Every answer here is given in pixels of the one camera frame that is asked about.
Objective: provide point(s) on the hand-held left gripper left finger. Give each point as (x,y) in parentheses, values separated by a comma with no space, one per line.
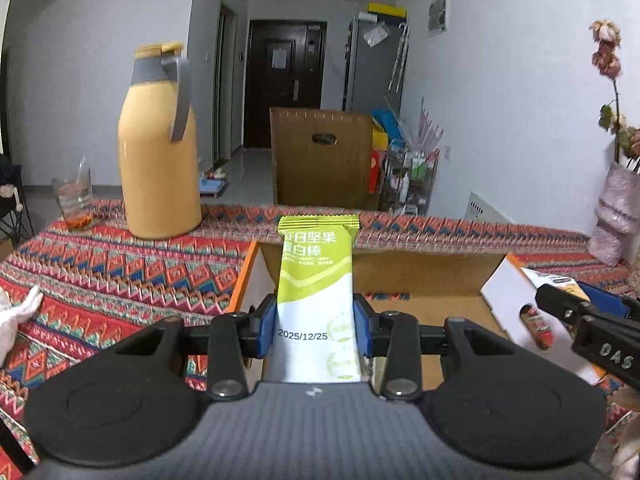
(267,331)

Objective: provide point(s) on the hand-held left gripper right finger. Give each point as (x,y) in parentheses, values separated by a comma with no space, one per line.
(361,329)

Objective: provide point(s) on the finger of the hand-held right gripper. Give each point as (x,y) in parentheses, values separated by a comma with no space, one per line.
(562,307)
(612,302)

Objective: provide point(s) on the red sausage snack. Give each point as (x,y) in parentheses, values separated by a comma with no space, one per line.
(539,330)

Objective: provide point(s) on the green white snack bar packet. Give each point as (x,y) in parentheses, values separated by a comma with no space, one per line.
(315,280)

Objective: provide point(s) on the cardboard box with orange rim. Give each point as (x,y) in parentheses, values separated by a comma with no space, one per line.
(425,270)

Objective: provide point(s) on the pink textured vase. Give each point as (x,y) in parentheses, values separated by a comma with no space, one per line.
(612,220)

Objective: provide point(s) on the patterned red tablecloth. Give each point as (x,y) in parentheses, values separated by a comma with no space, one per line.
(125,280)

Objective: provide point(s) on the blue tray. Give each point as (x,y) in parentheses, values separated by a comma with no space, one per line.
(212,186)

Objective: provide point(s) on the red gift box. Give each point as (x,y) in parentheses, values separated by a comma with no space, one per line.
(376,172)

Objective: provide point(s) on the wooden chair back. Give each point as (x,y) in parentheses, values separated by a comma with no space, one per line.
(300,170)

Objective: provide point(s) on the yellow thermos jug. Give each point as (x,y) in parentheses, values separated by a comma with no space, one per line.
(157,170)

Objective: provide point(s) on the blue bag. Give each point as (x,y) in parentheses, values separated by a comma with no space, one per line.
(390,122)

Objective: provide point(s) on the pale purple decoration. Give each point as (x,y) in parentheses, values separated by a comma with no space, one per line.
(425,130)

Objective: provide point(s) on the dark entrance door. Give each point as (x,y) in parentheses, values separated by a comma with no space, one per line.
(262,105)

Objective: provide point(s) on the glass cup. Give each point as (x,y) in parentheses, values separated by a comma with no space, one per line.
(74,200)

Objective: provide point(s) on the dried pink flowers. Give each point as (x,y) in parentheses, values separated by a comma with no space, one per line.
(606,57)

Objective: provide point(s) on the white cloth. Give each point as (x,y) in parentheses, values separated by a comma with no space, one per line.
(17,315)

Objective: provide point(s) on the grey refrigerator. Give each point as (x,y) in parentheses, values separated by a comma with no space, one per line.
(370,75)

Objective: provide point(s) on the white folded umbrella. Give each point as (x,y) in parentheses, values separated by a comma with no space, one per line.
(400,60)

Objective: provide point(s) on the white paper notice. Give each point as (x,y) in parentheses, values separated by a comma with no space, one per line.
(282,56)

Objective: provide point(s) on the clear plastic bag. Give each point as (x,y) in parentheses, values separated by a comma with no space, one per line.
(375,36)

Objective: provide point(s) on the black folding chair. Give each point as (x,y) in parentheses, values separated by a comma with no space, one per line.
(12,185)

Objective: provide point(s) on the yellow box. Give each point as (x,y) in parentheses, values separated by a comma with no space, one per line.
(387,10)

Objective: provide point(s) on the wall electrical panel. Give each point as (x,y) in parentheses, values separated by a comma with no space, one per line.
(438,15)

